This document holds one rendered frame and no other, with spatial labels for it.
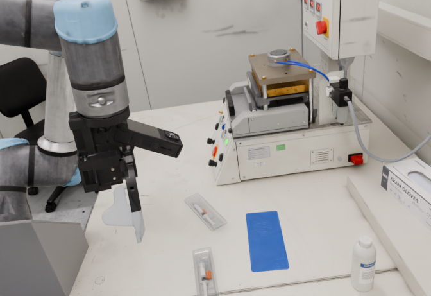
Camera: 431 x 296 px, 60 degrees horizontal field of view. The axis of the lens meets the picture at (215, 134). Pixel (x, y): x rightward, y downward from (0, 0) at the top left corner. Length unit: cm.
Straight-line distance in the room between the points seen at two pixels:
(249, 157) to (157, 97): 173
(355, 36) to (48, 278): 106
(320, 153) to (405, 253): 44
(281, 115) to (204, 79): 168
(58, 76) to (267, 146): 67
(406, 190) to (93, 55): 90
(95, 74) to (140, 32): 226
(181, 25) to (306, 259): 202
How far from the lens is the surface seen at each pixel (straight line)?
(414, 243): 109
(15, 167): 111
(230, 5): 272
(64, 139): 108
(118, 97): 53
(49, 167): 111
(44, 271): 106
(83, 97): 53
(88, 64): 51
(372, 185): 125
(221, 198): 127
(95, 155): 58
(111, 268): 114
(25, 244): 101
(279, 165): 131
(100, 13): 50
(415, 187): 115
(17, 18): 60
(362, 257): 93
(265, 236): 112
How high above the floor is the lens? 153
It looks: 28 degrees down
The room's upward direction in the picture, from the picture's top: 8 degrees counter-clockwise
